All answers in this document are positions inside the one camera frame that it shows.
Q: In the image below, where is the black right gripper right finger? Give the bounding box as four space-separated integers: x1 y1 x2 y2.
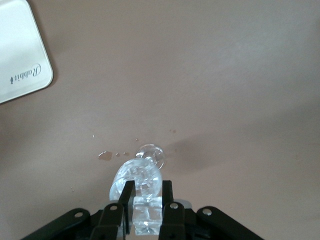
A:
158 179 186 240

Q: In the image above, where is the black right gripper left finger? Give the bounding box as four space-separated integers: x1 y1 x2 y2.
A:
91 180 135 240

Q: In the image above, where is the clear stemmed wine glass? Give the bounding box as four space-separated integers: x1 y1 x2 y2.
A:
108 143 166 204

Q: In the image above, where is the brown table cover mat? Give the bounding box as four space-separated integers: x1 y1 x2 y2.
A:
0 0 320 240

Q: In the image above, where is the cream rabbit print tray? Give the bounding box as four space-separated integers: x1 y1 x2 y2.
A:
0 0 55 105

